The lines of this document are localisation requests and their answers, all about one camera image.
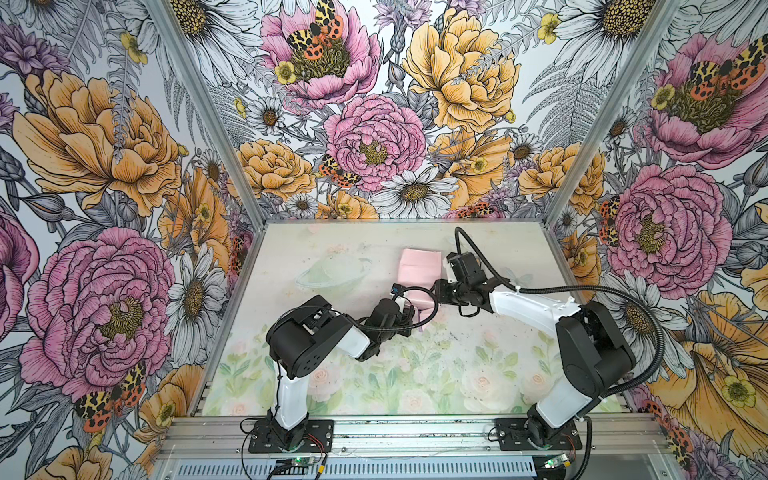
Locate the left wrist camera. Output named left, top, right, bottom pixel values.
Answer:
left=390, top=283, right=418, bottom=314

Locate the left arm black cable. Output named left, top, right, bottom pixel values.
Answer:
left=263, top=283, right=440, bottom=421

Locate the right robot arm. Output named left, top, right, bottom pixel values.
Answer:
left=433, top=279, right=637, bottom=449

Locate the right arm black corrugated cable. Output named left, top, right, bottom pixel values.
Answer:
left=454, top=226, right=666, bottom=400

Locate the aluminium front rail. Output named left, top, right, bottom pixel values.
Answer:
left=158, top=413, right=671, bottom=460

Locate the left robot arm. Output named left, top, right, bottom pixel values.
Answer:
left=266, top=295, right=418, bottom=451

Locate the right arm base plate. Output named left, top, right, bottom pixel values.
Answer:
left=494, top=417, right=583, bottom=451

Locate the white slotted cable duct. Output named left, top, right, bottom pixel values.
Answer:
left=165, top=456, right=536, bottom=479

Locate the purple wrapping paper sheet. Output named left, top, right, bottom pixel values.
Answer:
left=397, top=248, right=443, bottom=322

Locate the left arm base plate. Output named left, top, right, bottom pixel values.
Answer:
left=247, top=417, right=335, bottom=454

